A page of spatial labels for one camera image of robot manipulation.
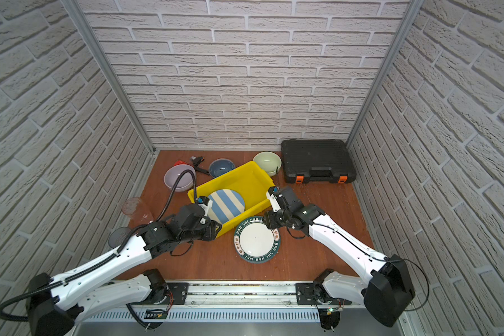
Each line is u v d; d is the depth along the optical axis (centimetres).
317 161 107
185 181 107
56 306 39
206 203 69
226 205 95
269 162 110
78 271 43
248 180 104
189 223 58
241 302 73
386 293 38
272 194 72
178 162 113
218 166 107
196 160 113
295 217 57
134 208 93
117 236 78
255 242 86
